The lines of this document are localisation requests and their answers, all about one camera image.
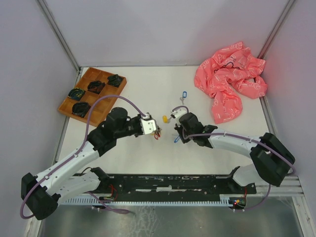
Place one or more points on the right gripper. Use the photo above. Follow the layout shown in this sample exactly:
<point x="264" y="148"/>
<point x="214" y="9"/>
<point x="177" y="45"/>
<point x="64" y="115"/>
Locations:
<point x="178" y="130"/>

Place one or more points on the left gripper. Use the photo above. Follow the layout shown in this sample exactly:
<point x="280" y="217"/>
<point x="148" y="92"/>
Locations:
<point x="138" y="118"/>

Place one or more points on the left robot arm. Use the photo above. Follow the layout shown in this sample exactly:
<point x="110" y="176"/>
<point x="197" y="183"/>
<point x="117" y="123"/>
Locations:
<point x="44" y="192"/>

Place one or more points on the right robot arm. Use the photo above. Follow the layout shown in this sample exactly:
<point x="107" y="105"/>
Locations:
<point x="271" y="160"/>

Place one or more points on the key with yellow tag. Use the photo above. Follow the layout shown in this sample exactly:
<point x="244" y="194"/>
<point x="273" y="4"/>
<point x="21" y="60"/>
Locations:
<point x="166" y="119"/>

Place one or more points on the key with light blue tag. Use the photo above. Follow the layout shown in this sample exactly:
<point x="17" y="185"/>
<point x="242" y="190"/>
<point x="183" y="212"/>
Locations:
<point x="182" y="98"/>

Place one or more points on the black coiled item in tray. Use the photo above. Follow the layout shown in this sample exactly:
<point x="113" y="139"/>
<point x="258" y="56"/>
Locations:
<point x="114" y="80"/>
<point x="96" y="86"/>
<point x="80" y="109"/>

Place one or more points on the wooden compartment tray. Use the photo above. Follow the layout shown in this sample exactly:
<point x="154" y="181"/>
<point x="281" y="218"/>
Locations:
<point x="90" y="75"/>

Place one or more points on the black green coiled item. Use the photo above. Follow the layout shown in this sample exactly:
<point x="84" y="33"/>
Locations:
<point x="76" y="94"/>

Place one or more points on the pink patterned cloth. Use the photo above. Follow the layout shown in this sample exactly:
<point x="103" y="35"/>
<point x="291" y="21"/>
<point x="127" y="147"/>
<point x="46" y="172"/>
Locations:
<point x="232" y="70"/>

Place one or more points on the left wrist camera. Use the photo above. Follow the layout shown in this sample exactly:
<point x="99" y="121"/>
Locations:
<point x="148" y="124"/>

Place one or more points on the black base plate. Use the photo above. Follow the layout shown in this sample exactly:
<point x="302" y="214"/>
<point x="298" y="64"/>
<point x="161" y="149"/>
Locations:
<point x="171" y="187"/>

